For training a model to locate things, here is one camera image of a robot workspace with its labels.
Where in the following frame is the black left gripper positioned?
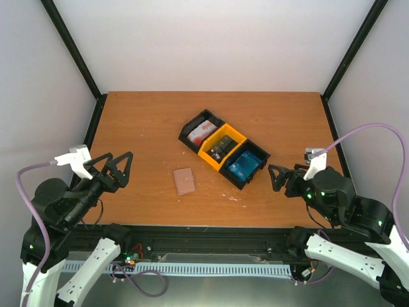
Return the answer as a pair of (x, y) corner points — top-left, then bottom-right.
(66, 150), (135, 225)

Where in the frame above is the black card bin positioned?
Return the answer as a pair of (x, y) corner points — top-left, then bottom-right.
(219, 139), (270, 190)
(178, 109), (225, 154)

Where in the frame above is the yellow card bin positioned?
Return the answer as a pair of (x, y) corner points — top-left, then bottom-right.
(198, 123), (247, 171)

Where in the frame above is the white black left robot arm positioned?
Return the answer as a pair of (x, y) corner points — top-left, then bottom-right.
(16, 145), (133, 306)

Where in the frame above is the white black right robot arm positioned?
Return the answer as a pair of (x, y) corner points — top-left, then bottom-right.
(268, 164), (408, 306)

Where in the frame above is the blue card stack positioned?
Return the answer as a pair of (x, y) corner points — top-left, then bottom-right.
(228, 150), (261, 182)

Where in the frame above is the black card stack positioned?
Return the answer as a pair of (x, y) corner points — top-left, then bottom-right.
(207, 135), (238, 163)

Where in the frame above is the red white card stack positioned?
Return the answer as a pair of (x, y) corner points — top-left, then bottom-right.
(187, 120), (217, 146)

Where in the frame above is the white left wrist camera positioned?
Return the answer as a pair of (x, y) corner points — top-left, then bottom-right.
(54, 145), (93, 180)

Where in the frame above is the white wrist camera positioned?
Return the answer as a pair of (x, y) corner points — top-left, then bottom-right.
(303, 148), (327, 181)
(54, 145), (93, 180)

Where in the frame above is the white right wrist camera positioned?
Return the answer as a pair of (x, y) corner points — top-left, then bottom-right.
(303, 148), (327, 181)

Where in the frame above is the black left frame post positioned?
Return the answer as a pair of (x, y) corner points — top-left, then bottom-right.
(40, 0), (103, 96)

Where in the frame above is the black frame post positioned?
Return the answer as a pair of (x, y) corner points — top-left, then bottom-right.
(40, 0), (103, 96)
(323, 0), (390, 95)

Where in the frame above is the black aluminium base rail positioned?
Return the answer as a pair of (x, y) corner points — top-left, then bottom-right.
(63, 223), (352, 266)

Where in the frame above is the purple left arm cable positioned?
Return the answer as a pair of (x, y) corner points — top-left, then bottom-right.
(15, 161), (59, 307)

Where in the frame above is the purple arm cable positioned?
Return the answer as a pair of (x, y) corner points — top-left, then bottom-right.
(323, 123), (409, 253)
(15, 161), (59, 307)

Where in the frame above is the left electronics board with wires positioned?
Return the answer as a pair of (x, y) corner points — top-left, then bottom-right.
(124, 243), (144, 265)

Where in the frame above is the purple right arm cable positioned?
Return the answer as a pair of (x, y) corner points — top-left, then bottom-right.
(323, 123), (409, 253)

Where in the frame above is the right connector with wires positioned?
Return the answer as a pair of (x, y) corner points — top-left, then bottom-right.
(301, 258), (320, 280)

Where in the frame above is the light blue slotted cable duct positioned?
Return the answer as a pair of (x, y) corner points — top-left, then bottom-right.
(63, 259), (293, 278)

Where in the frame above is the metal base plate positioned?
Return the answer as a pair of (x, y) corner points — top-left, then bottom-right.
(82, 255), (388, 306)

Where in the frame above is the black right frame post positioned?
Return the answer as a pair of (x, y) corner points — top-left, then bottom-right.
(323, 0), (390, 95)

